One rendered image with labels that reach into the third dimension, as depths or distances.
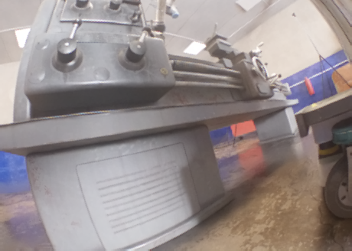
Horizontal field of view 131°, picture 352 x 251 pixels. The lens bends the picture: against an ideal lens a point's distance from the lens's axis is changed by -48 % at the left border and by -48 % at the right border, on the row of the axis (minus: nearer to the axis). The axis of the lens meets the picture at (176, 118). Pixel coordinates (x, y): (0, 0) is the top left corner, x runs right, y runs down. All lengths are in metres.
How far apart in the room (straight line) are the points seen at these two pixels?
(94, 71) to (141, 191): 0.41
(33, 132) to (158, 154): 0.41
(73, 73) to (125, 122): 0.21
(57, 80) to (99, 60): 0.14
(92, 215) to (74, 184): 0.11
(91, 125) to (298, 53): 5.30
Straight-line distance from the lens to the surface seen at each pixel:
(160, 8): 1.54
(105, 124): 0.42
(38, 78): 0.49
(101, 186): 0.51
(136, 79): 0.51
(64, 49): 0.46
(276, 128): 2.30
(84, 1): 0.88
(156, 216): 0.57
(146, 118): 0.46
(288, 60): 5.37
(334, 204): 0.48
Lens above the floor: 0.33
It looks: 10 degrees up
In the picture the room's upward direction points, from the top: 15 degrees counter-clockwise
